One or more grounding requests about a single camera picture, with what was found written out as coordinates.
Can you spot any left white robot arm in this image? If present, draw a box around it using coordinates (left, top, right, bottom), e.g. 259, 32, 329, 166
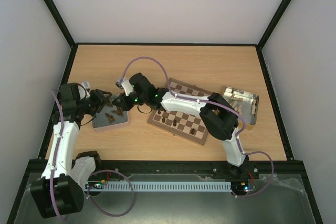
30, 82, 112, 221

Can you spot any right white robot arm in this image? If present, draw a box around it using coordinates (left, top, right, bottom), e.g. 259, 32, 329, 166
113, 73, 249, 178

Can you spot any pile of dark chess pieces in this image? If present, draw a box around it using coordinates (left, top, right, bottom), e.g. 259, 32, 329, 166
104, 107, 123, 123

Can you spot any wooden chess board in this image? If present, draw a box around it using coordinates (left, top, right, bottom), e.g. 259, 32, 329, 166
148, 78, 212, 146

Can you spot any pink tin tray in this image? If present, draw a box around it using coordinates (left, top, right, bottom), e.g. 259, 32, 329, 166
92, 93, 130, 132

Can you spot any gold tin tray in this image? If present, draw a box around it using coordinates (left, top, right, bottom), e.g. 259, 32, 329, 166
222, 87, 259, 130

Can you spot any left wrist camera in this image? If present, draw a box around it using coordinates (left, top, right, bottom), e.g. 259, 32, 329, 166
81, 81, 91, 91

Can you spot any black frame rail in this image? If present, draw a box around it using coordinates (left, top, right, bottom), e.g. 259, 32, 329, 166
26, 158, 305, 180

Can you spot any light blue cable duct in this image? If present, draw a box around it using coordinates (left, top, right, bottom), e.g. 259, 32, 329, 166
90, 181, 232, 193

